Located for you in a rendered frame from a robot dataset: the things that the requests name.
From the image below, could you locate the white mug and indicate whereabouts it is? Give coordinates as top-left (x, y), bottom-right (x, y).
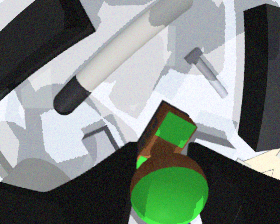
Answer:
top-left (0, 151), bottom-right (71, 192)

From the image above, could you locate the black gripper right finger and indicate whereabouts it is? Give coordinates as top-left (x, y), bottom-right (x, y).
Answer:
top-left (187, 143), bottom-right (280, 224)

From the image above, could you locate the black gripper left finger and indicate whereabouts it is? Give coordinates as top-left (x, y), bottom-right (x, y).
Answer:
top-left (0, 141), bottom-right (137, 224)

